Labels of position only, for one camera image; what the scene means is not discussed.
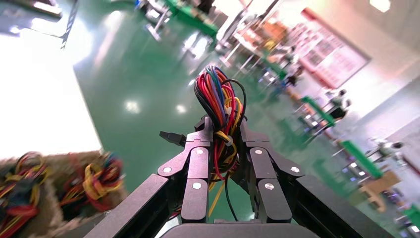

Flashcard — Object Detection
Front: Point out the red framed wall board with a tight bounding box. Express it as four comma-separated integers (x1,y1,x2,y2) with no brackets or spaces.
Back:
294,8,372,90

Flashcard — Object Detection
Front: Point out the green workbench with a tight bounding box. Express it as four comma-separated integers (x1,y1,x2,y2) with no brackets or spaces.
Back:
340,139,384,180
301,96,336,128
164,0,219,37

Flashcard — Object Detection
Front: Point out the wooden table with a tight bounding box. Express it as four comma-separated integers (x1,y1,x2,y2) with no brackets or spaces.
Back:
358,170,402,212

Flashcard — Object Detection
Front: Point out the open cardboard box with dividers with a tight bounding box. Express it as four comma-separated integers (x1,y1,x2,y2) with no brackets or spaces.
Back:
0,149,130,238

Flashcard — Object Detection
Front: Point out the power supply with coloured cables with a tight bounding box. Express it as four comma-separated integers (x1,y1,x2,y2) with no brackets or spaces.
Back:
0,151,51,238
59,152,125,214

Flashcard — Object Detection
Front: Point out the multicoloured wire harness bundle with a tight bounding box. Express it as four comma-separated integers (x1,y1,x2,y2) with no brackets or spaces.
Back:
159,65,247,222

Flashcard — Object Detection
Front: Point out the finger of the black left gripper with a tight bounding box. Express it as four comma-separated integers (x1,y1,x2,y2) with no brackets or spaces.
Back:
238,119,304,224
157,117,214,224

